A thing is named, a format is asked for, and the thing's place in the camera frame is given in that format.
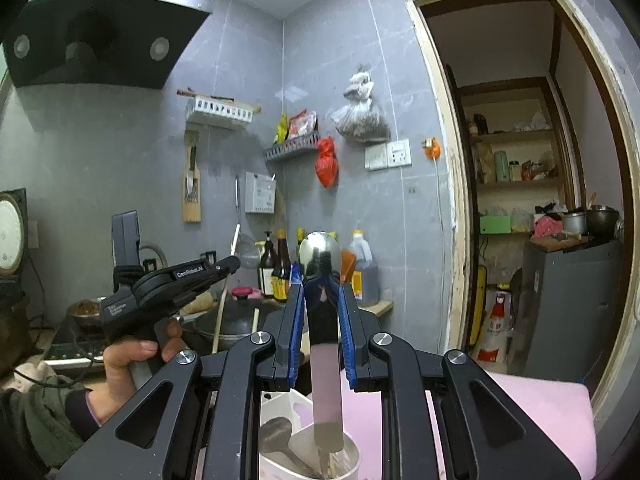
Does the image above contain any white rice bag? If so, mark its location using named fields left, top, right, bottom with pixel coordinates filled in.
left=472, top=290, right=519, bottom=364

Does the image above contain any wooden chopping board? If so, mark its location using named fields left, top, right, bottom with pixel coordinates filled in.
left=529, top=235, right=592, bottom=252

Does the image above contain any yellow bag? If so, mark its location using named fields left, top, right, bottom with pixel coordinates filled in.
left=472, top=265, right=489, bottom=347

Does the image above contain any red plastic bag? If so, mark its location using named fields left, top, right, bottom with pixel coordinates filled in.
left=315, top=136, right=340, bottom=190

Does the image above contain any white plastic utensil holder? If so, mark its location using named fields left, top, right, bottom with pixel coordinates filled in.
left=257, top=387, right=362, bottom=480

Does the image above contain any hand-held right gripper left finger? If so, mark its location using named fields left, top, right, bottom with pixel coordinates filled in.
left=55, top=281, right=306, bottom=480

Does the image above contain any grey metal spoon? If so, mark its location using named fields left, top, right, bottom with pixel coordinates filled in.
left=259, top=417, right=326, bottom=479

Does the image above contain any pink cloth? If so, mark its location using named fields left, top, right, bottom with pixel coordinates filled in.
left=531, top=215, right=565, bottom=240

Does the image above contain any grey cabinet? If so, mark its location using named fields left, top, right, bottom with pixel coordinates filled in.
left=520, top=239, right=627, bottom=382

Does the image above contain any small metal pot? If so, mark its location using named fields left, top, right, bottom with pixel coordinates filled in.
left=562, top=211, right=589, bottom=236

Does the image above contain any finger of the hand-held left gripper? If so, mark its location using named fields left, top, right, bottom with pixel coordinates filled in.
left=197, top=255, right=242, bottom=289

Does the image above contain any black range hood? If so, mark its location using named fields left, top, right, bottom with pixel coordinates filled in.
left=2, top=0, right=214, bottom=92

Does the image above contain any person's left hand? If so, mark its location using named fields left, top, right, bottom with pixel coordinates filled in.
left=100, top=320, right=186, bottom=423

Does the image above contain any red snack packet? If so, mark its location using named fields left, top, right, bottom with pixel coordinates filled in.
left=287, top=110, right=319, bottom=139

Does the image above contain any pink floral tablecloth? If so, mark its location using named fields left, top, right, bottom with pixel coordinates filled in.
left=295, top=371, right=598, bottom=480

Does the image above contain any white plastic wall basket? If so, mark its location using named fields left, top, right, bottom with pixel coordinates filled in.
left=185, top=95, right=254, bottom=127

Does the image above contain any stainless steel spoon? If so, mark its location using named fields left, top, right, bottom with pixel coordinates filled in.
left=298, top=231, right=346, bottom=466

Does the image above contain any orange cap sauce bottle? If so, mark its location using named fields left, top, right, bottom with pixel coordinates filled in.
left=272, top=229, right=293, bottom=302

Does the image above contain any black pot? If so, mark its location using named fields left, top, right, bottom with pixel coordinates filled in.
left=586, top=205, right=621, bottom=244

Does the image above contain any wooden knife holder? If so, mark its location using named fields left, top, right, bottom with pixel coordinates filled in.
left=182, top=130, right=203, bottom=224

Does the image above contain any wooden shelf unit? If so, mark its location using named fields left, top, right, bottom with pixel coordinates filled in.
left=456, top=76, right=577, bottom=242

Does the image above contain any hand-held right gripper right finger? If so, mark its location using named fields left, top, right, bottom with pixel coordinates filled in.
left=339, top=282, right=583, bottom=480

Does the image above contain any long wooden handle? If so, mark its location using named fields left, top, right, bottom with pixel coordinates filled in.
left=212, top=224, right=243, bottom=356

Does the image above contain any green box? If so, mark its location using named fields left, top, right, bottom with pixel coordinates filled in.
left=480, top=215, right=514, bottom=235

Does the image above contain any person's left forearm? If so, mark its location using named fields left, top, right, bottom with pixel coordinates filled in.
left=0, top=375, right=109, bottom=472

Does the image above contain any grey wall shelf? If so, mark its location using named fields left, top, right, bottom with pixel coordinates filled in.
left=263, top=130, right=321, bottom=163

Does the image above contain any induction cooker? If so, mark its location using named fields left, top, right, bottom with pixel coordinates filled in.
left=44, top=320, right=109, bottom=367

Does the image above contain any metal mesh strainer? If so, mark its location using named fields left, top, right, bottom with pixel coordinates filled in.
left=234, top=233, right=262, bottom=267

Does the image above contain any large cooking oil bottle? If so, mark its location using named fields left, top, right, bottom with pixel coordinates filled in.
left=347, top=230, right=381, bottom=308

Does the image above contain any white wall box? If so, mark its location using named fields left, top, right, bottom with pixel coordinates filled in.
left=244, top=171, right=278, bottom=215

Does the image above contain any black cap sauce bottle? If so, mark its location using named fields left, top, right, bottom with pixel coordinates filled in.
left=257, top=230, right=279, bottom=297

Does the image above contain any metal pot with food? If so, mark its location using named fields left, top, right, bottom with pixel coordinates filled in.
left=67, top=298, right=109, bottom=329

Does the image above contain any wooden door frame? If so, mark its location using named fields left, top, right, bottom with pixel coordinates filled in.
left=402, top=0, right=640, bottom=413

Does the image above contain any dark filled plastic bag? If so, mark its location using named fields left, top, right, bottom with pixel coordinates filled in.
left=331, top=63, right=392, bottom=144

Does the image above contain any white wall socket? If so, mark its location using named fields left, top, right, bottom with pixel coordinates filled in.
left=364, top=139, right=412, bottom=172

